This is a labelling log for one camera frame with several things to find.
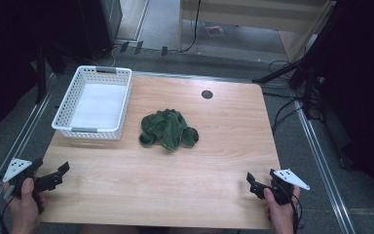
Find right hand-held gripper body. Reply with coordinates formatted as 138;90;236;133
268;168;312;207

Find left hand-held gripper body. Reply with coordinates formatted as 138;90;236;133
2;157;58;200

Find person's right hand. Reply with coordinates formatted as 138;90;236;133
263;185;302;234

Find person's left hand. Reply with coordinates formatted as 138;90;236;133
2;177;49;234

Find white plastic perforated basket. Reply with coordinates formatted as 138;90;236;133
51;64;133;141

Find black metal stand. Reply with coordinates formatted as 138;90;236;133
28;38;69;105
252;55;329;121

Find crumpled green cloth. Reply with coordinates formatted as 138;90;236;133
138;108;200;151

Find dark cabinet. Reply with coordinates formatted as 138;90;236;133
76;0;125;61

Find red booklet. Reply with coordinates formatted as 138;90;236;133
203;21;226;38

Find metal floor rail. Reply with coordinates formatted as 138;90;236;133
295;102;358;234
0;72;58;219

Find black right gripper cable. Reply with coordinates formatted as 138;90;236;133
281;184;304;234

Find black floor cables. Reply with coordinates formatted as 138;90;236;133
262;58;310;136

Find black hanging cable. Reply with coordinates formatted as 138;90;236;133
177;0;203;54

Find light wooden furniture frame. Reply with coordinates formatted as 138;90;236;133
177;0;336;63

